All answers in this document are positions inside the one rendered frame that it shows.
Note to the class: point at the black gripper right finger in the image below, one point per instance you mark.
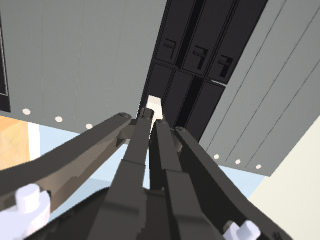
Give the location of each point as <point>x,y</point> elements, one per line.
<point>195,184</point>

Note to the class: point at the black equipment rack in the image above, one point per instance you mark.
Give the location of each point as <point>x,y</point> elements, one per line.
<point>241,76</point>

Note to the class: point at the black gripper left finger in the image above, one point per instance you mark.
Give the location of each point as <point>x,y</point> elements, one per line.
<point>31,191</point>

